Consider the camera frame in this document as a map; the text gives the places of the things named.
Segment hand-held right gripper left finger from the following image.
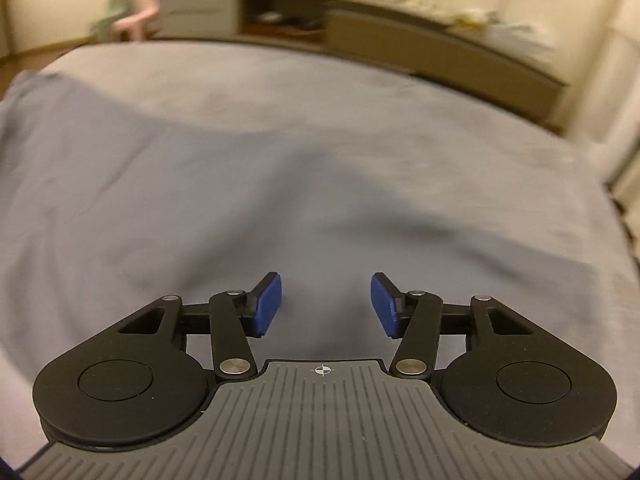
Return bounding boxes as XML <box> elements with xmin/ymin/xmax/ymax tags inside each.
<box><xmin>112</xmin><ymin>271</ymin><xmax>283</xmax><ymax>381</ymax></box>

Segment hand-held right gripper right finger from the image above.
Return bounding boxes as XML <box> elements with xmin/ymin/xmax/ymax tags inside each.
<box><xmin>369</xmin><ymin>271</ymin><xmax>541</xmax><ymax>380</ymax></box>

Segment grey pants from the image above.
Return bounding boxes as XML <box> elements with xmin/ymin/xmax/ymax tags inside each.
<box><xmin>0</xmin><ymin>71</ymin><xmax>621</xmax><ymax>396</ymax></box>

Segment bed with grey sheet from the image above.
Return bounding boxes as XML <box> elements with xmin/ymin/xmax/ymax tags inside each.
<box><xmin>0</xmin><ymin>40</ymin><xmax>640</xmax><ymax>461</ymax></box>

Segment long grey media cabinet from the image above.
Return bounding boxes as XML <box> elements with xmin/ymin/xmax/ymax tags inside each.
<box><xmin>155</xmin><ymin>0</ymin><xmax>571</xmax><ymax>131</ymax></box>

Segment cream curtain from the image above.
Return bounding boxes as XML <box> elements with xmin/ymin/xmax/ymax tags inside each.
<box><xmin>567</xmin><ymin>0</ymin><xmax>640</xmax><ymax>261</ymax></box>

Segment pink plastic chair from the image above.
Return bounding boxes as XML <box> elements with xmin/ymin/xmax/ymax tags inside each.
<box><xmin>112</xmin><ymin>0</ymin><xmax>163</xmax><ymax>41</ymax></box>

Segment green plastic chair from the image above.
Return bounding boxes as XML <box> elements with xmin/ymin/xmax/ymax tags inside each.
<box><xmin>90</xmin><ymin>0</ymin><xmax>136</xmax><ymax>41</ymax></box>

